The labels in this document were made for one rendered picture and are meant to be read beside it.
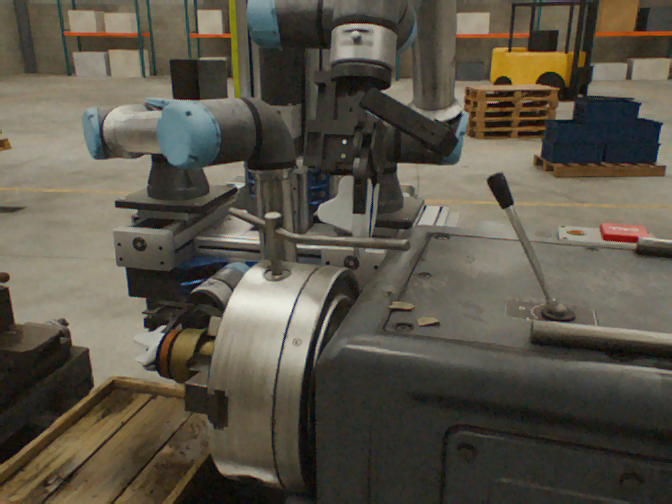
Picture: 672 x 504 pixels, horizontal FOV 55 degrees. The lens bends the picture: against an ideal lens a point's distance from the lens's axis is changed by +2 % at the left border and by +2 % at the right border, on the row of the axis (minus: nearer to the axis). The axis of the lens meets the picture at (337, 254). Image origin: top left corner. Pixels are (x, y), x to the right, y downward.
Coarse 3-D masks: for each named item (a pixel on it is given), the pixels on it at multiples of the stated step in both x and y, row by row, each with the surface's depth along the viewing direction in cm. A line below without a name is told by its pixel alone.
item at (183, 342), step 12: (168, 336) 94; (180, 336) 94; (192, 336) 93; (204, 336) 94; (168, 348) 93; (180, 348) 92; (192, 348) 91; (204, 348) 93; (156, 360) 93; (168, 360) 93; (180, 360) 92; (168, 372) 94; (180, 372) 92
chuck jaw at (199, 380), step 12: (192, 360) 89; (204, 360) 89; (192, 372) 86; (204, 372) 85; (192, 384) 81; (204, 384) 81; (192, 396) 81; (204, 396) 81; (216, 396) 78; (228, 396) 78; (192, 408) 81; (204, 408) 81; (216, 408) 79; (216, 420) 79
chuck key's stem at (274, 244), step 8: (264, 216) 82; (272, 216) 81; (280, 216) 82; (272, 224) 81; (280, 224) 82; (272, 232) 82; (272, 240) 82; (280, 240) 83; (272, 248) 83; (280, 248) 83; (272, 256) 83; (280, 256) 83; (272, 264) 84; (280, 264) 84; (272, 272) 85; (280, 272) 85
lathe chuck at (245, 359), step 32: (256, 288) 83; (288, 288) 82; (224, 320) 80; (256, 320) 79; (288, 320) 78; (224, 352) 78; (256, 352) 77; (224, 384) 77; (256, 384) 76; (256, 416) 76; (224, 448) 79; (256, 448) 78
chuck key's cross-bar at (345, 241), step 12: (240, 216) 87; (252, 216) 86; (264, 228) 83; (276, 228) 82; (288, 240) 80; (300, 240) 78; (312, 240) 76; (324, 240) 74; (336, 240) 73; (348, 240) 71; (360, 240) 69; (372, 240) 68; (384, 240) 67; (396, 240) 65; (408, 240) 65
